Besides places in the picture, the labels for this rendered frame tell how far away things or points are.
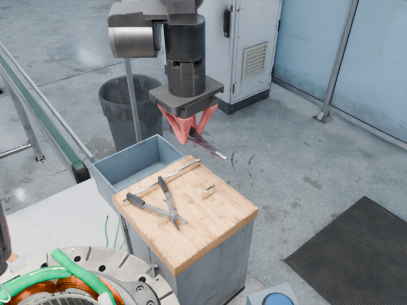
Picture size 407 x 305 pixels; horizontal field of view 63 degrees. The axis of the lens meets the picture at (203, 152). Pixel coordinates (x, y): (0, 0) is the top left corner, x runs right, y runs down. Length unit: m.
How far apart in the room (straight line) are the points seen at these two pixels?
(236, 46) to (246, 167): 0.89
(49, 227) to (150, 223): 0.49
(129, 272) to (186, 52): 0.31
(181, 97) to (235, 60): 2.11
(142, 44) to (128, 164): 0.38
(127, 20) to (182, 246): 0.35
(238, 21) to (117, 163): 1.89
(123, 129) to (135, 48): 1.58
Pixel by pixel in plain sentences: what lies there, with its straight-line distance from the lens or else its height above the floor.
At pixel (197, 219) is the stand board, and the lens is 0.59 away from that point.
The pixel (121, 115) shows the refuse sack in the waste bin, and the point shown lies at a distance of 1.96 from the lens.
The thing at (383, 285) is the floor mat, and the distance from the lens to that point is 1.93.
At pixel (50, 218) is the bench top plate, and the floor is 0.78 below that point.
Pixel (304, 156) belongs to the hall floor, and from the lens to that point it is 2.48.
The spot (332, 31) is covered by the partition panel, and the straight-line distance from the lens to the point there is 2.70.
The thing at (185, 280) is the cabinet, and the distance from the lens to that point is 0.60.
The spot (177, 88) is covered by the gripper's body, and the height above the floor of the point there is 1.29.
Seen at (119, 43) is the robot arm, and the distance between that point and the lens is 0.47.
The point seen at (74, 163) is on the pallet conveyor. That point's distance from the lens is 1.24.
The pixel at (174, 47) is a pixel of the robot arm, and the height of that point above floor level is 1.35.
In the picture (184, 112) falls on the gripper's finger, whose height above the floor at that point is 1.26.
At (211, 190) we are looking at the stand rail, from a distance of 0.62.
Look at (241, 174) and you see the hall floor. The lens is 2.25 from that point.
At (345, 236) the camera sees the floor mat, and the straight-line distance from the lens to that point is 2.03.
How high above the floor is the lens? 1.52
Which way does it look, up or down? 39 degrees down
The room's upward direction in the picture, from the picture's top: straight up
